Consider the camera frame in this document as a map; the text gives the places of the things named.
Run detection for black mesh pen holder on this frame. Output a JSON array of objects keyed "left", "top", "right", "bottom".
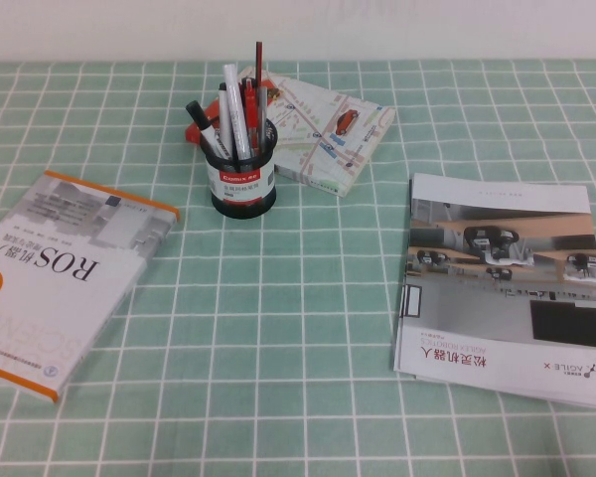
[{"left": 202, "top": 117, "right": 279, "bottom": 220}]

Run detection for grey pen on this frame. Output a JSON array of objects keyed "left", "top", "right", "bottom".
[{"left": 255, "top": 86, "right": 270, "bottom": 151}]

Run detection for map cover book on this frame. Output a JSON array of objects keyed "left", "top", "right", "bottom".
[{"left": 237, "top": 66, "right": 397, "bottom": 199}]

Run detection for slim white marker black cap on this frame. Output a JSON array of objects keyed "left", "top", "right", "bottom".
[{"left": 217, "top": 81, "right": 236, "bottom": 156}]

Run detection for thick white marker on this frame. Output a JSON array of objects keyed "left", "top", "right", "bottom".
[{"left": 222, "top": 63, "right": 254, "bottom": 161}]

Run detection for black capped slanted marker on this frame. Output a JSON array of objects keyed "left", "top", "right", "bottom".
[{"left": 185, "top": 100, "right": 230, "bottom": 161}]

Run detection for red black pencil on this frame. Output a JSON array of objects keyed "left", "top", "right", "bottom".
[{"left": 254, "top": 41, "right": 265, "bottom": 93}]

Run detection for AgileX robotics brochure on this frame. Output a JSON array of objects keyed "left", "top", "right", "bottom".
[{"left": 392, "top": 172, "right": 596, "bottom": 411}]

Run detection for white orange ROS book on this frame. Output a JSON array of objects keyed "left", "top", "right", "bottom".
[{"left": 0, "top": 170, "right": 182, "bottom": 404}]

